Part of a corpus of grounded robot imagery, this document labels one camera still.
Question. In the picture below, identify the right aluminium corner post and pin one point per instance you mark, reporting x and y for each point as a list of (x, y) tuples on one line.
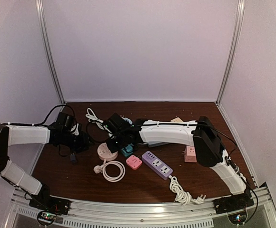
[(233, 47)]

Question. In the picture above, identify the blue-grey power strip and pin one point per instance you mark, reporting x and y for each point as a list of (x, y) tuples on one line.
[(156, 144)]

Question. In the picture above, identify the pink square plug adapter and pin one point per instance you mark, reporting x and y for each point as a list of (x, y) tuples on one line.
[(133, 162)]

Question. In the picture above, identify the aluminium corner post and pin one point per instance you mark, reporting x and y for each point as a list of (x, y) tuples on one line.
[(48, 52), (233, 47)]

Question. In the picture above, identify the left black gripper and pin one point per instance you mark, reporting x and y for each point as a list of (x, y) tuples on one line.
[(83, 143)]

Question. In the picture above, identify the beige cube socket adapter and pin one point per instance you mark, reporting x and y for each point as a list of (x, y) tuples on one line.
[(177, 120)]

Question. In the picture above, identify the teal power strip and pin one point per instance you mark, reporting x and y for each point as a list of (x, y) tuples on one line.
[(128, 150)]

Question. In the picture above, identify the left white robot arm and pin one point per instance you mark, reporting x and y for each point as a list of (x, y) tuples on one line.
[(16, 135)]

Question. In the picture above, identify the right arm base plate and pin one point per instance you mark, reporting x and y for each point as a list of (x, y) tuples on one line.
[(233, 203)]

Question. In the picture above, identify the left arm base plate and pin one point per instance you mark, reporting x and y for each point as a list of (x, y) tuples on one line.
[(55, 205)]

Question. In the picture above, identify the aluminium front rail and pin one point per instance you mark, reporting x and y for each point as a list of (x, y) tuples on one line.
[(88, 214)]

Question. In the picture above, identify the purple power strip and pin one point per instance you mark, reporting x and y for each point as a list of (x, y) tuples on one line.
[(157, 165)]

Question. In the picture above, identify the pink cube socket adapter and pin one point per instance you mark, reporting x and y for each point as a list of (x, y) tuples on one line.
[(190, 154)]

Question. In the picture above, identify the left aluminium corner post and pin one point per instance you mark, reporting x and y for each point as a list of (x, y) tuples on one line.
[(48, 52)]

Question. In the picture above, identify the small dark plug charger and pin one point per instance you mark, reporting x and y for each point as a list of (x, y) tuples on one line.
[(73, 158)]

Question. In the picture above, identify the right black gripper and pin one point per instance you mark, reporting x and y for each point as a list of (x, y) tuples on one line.
[(113, 147)]

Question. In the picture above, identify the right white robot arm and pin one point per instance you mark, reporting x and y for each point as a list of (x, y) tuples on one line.
[(201, 134)]

